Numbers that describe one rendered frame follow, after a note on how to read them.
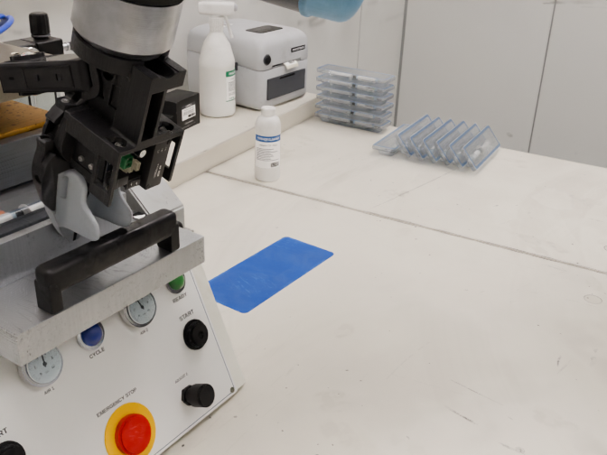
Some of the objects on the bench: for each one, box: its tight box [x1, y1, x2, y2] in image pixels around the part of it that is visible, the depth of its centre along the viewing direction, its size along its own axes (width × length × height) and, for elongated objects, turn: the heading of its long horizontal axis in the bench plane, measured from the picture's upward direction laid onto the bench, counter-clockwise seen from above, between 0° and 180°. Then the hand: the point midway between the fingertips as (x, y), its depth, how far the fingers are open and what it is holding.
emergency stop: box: [115, 413, 151, 455], centre depth 73 cm, size 2×4×4 cm, turn 142°
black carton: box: [162, 89, 201, 130], centre depth 157 cm, size 6×9×7 cm
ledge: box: [163, 90, 322, 189], centre depth 159 cm, size 30×84×4 cm, turn 147°
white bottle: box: [255, 106, 281, 182], centre depth 143 cm, size 5×5×14 cm
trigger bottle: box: [198, 0, 238, 117], centre depth 163 cm, size 9×8×25 cm
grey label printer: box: [187, 19, 308, 110], centre depth 179 cm, size 25×20×17 cm
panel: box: [0, 270, 238, 455], centre depth 71 cm, size 2×30×19 cm, turn 142°
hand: (68, 224), depth 66 cm, fingers closed, pressing on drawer
